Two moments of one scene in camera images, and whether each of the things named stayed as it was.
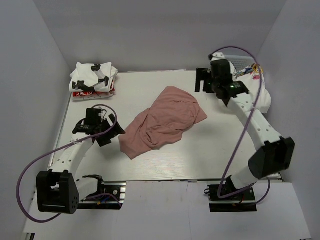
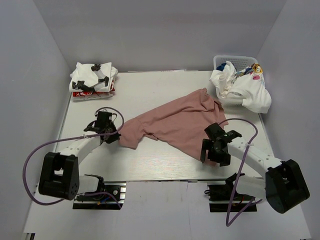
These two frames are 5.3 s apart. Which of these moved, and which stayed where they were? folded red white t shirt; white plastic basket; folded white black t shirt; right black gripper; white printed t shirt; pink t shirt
Moved: pink t shirt; right black gripper
Stayed: white plastic basket; folded red white t shirt; folded white black t shirt; white printed t shirt
